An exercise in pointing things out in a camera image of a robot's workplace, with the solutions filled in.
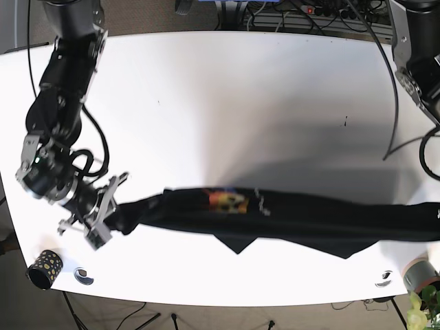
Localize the left metal table grommet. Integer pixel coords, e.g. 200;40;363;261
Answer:
74;268;94;285

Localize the right metal table grommet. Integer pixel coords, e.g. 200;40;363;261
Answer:
374;270;394;289

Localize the grey plant pot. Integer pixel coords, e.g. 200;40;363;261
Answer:
401;258;439;294

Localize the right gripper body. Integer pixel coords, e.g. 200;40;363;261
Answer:
57;172;129;250

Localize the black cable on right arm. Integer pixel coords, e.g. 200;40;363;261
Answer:
26;0;111;179

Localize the metal table grommet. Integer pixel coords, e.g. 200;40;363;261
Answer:
374;270;394;289
74;268;94;285

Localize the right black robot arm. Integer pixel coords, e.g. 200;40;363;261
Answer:
16;1;128;250

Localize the black floral cup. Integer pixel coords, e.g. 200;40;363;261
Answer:
26;250;63;290

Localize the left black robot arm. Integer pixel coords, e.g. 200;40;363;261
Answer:
387;1;439;124

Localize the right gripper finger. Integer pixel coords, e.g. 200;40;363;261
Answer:
109;208;135;236

